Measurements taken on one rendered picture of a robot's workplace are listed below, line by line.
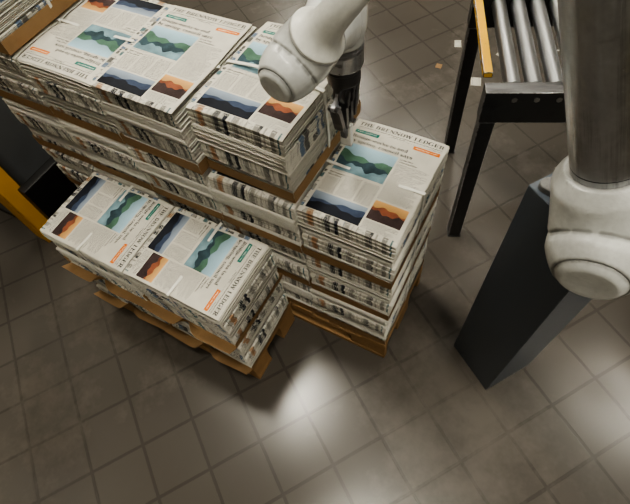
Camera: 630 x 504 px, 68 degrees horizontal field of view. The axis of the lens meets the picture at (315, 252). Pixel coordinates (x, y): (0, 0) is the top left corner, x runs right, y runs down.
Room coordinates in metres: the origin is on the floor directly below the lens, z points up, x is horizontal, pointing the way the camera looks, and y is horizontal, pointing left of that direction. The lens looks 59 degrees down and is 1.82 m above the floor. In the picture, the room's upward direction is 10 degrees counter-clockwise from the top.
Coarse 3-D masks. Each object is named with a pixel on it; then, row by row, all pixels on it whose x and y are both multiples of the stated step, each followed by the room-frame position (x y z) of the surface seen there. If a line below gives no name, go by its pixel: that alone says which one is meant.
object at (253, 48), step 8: (264, 24) 1.21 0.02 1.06; (272, 24) 1.20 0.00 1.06; (280, 24) 1.20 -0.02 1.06; (256, 32) 1.18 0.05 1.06; (264, 32) 1.17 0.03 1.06; (272, 32) 1.17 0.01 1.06; (248, 40) 1.15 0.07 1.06; (256, 40) 1.14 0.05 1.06; (264, 40) 1.13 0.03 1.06; (240, 48) 1.12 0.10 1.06; (248, 48) 1.11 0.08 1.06; (256, 48) 1.11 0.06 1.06; (264, 48) 1.10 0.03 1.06; (248, 56) 1.08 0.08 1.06; (256, 56) 1.08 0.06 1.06; (328, 88) 0.93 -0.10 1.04
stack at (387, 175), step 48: (96, 144) 1.19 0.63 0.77; (384, 144) 0.91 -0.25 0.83; (432, 144) 0.88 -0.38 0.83; (144, 192) 1.14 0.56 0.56; (192, 192) 0.97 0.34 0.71; (240, 192) 0.85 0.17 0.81; (336, 192) 0.77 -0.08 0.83; (384, 192) 0.75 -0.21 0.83; (432, 192) 0.80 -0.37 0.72; (288, 240) 0.77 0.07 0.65; (336, 240) 0.68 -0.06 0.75; (384, 240) 0.60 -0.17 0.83; (288, 288) 0.80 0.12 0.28; (336, 288) 0.68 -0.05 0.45; (384, 288) 0.59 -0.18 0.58; (384, 336) 0.57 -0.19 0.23
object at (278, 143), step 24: (216, 96) 0.95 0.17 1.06; (240, 96) 0.93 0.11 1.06; (264, 96) 0.92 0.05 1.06; (192, 120) 0.94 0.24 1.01; (216, 120) 0.88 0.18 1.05; (240, 120) 0.85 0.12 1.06; (264, 120) 0.83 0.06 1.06; (288, 120) 0.82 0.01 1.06; (312, 120) 0.87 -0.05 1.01; (216, 144) 0.89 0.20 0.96; (240, 144) 0.84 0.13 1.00; (264, 144) 0.80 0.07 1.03; (288, 144) 0.78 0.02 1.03; (312, 144) 0.85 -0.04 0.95; (240, 168) 0.85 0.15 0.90; (264, 168) 0.80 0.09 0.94; (288, 168) 0.76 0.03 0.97
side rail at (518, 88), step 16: (496, 96) 1.06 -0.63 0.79; (512, 96) 1.05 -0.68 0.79; (528, 96) 1.04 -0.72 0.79; (544, 96) 1.03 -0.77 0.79; (560, 96) 1.01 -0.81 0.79; (480, 112) 1.07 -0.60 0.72; (496, 112) 1.06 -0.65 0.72; (512, 112) 1.04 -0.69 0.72; (528, 112) 1.03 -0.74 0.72; (544, 112) 1.02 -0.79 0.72; (560, 112) 1.01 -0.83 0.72
